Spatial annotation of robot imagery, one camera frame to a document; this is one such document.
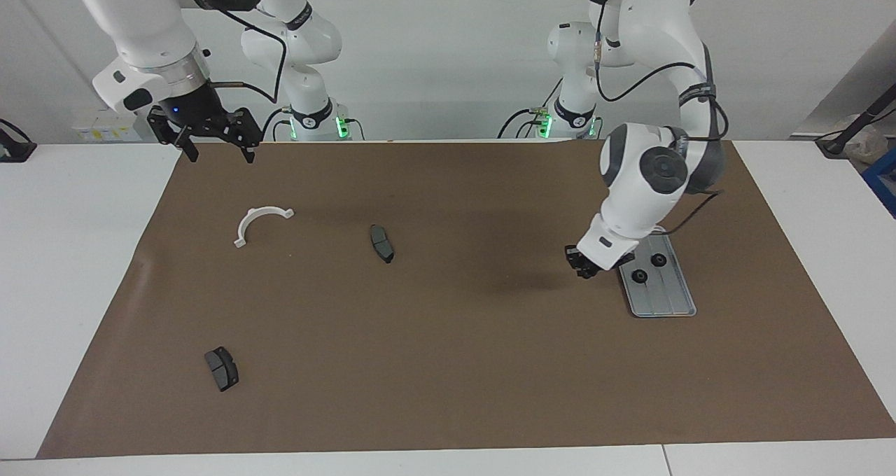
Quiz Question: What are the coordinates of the silver metal tray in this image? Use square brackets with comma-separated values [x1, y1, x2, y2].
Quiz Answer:
[618, 227, 698, 319]

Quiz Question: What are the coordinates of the brown table mat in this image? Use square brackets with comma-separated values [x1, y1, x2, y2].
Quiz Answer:
[36, 140, 896, 460]

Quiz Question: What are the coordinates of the dark grey brake pad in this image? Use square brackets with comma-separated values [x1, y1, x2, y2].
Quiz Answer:
[369, 224, 396, 265]
[204, 346, 240, 393]

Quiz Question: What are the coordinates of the black stand pole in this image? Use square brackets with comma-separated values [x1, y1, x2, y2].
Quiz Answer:
[815, 84, 896, 158]

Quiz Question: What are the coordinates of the blue crate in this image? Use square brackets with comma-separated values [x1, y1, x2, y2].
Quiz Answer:
[861, 147, 896, 219]

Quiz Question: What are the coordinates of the clear plastic bag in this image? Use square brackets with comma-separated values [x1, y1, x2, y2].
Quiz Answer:
[843, 115, 890, 163]

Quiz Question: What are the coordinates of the black right base cable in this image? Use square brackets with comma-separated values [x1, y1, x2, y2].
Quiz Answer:
[260, 107, 295, 142]

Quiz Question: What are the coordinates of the black base cable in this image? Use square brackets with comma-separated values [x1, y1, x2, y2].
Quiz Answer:
[260, 107, 295, 142]
[497, 77, 564, 139]

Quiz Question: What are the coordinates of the white curved plastic bracket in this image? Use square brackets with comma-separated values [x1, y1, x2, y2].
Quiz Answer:
[233, 206, 295, 249]

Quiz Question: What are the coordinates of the white wall socket box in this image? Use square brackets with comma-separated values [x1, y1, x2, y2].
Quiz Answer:
[72, 107, 151, 143]

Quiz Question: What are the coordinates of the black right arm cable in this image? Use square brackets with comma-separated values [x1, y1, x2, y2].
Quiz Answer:
[210, 7, 288, 106]

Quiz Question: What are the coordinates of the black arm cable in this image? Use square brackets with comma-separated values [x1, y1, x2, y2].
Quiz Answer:
[210, 7, 288, 106]
[591, 0, 725, 235]

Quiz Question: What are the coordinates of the black left base cable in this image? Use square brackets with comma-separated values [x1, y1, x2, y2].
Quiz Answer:
[497, 77, 564, 139]

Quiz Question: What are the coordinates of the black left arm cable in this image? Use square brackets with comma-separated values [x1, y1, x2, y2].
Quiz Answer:
[591, 0, 725, 235]

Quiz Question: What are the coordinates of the black clamp mount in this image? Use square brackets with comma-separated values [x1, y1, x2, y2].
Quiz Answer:
[0, 118, 37, 163]

